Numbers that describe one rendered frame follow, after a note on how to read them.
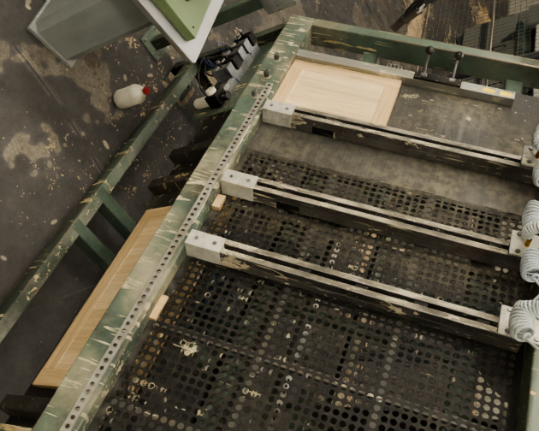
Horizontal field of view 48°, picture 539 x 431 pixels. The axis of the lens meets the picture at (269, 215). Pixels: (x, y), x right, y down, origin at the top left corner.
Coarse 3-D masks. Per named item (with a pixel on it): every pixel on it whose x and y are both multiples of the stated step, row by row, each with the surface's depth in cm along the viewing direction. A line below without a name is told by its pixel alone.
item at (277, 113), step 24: (264, 120) 247; (288, 120) 242; (312, 120) 238; (336, 120) 239; (360, 144) 238; (384, 144) 234; (408, 144) 230; (432, 144) 228; (456, 144) 228; (480, 168) 226; (504, 168) 223; (528, 168) 219
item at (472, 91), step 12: (312, 60) 270; (324, 60) 269; (336, 60) 268; (348, 60) 268; (360, 72) 266; (372, 72) 264; (384, 72) 262; (396, 72) 262; (408, 72) 262; (408, 84) 262; (420, 84) 260; (432, 84) 258; (468, 84) 256; (468, 96) 256; (480, 96) 254; (492, 96) 252; (504, 96) 251
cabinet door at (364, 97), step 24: (288, 72) 267; (312, 72) 267; (336, 72) 266; (288, 96) 256; (312, 96) 256; (336, 96) 256; (360, 96) 256; (384, 96) 255; (360, 120) 246; (384, 120) 245
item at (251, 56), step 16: (240, 32) 270; (240, 48) 262; (256, 48) 276; (208, 64) 267; (224, 64) 257; (240, 64) 261; (256, 64) 267; (224, 80) 259; (240, 80) 263; (208, 96) 250; (224, 96) 247; (240, 96) 251; (208, 112) 256
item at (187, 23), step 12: (156, 0) 224; (168, 0) 224; (180, 0) 230; (192, 0) 237; (204, 0) 243; (168, 12) 227; (180, 12) 229; (192, 12) 236; (204, 12) 242; (180, 24) 231; (192, 24) 234; (192, 36) 234
